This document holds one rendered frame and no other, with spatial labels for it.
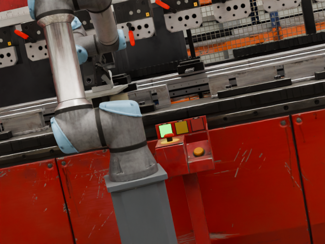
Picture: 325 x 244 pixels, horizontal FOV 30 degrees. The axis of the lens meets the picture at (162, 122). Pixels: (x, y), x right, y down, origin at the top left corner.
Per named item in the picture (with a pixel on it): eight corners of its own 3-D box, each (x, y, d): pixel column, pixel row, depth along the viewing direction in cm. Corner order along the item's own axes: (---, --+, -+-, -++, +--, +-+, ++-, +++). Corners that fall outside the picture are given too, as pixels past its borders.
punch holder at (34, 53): (28, 62, 256) (19, 23, 254) (35, 60, 265) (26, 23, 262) (62, 54, 254) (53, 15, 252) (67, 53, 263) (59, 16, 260)
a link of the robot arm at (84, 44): (95, 46, 216) (92, 27, 224) (64, 52, 216) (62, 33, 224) (99, 62, 222) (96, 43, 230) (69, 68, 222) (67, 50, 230)
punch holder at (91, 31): (74, 52, 254) (65, 13, 251) (79, 52, 262) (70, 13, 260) (108, 45, 252) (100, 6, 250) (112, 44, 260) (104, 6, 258)
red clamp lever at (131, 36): (130, 46, 247) (125, 22, 246) (132, 46, 251) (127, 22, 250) (135, 45, 247) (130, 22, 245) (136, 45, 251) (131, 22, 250)
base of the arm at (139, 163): (161, 173, 178) (155, 141, 177) (111, 185, 176) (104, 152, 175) (155, 164, 193) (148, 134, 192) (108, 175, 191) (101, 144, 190)
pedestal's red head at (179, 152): (161, 179, 222) (151, 131, 220) (164, 169, 238) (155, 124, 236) (214, 169, 220) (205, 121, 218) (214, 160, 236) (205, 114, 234)
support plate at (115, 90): (72, 102, 233) (71, 99, 233) (87, 94, 259) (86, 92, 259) (117, 93, 231) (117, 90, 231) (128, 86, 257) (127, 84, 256)
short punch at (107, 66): (92, 71, 258) (87, 50, 257) (93, 71, 260) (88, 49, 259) (114, 67, 257) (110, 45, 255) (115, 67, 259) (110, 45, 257)
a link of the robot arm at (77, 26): (59, 32, 223) (58, 18, 229) (71, 53, 231) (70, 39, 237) (78, 24, 222) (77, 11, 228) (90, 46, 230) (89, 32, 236)
